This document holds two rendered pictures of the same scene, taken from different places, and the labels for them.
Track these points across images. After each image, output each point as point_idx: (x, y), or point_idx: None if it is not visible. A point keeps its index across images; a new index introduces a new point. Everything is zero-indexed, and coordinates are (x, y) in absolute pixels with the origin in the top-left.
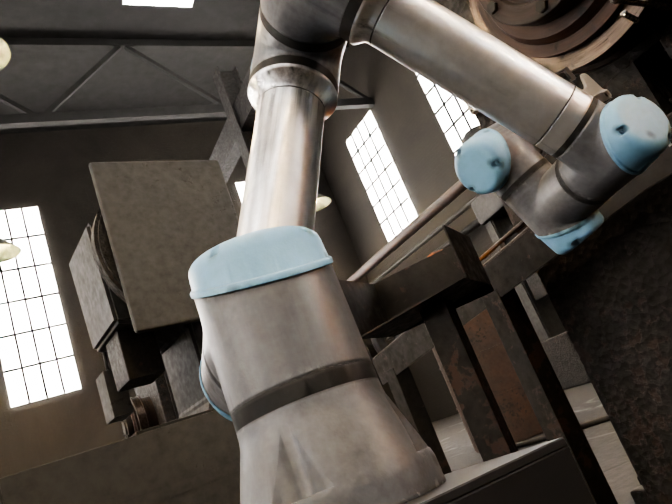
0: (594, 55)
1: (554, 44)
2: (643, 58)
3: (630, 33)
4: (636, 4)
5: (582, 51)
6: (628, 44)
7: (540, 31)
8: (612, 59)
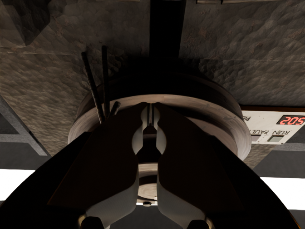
0: (184, 98)
1: (203, 129)
2: (173, 52)
3: (152, 84)
4: (106, 116)
5: (190, 107)
6: (165, 75)
7: None
8: (185, 75)
